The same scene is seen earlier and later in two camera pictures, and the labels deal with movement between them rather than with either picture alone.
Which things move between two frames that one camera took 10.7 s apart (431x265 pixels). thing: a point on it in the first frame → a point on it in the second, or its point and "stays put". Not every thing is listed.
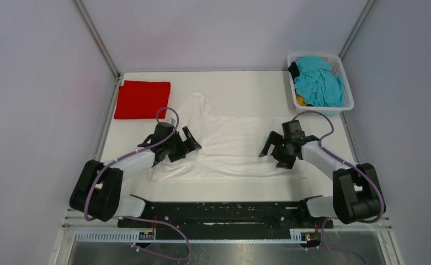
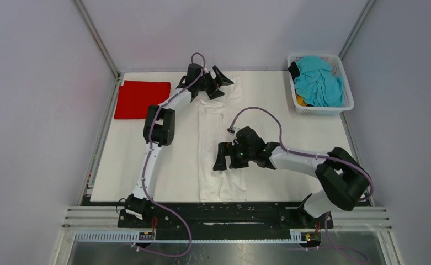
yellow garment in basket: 301,101 stays put
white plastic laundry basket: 336,61 stays put
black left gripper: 190,144 → 219,80
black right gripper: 275,139 → 224,149
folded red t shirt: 142,100 stays put
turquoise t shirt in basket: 318,84 stays put
